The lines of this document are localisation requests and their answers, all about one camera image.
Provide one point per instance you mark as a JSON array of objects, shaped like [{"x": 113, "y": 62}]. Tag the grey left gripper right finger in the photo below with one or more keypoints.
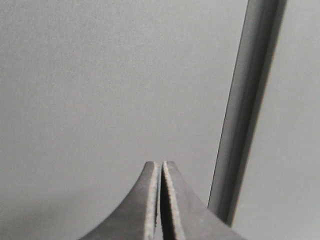
[{"x": 183, "y": 215}]

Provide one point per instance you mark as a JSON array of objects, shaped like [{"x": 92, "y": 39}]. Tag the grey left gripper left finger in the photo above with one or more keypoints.
[{"x": 135, "y": 218}]

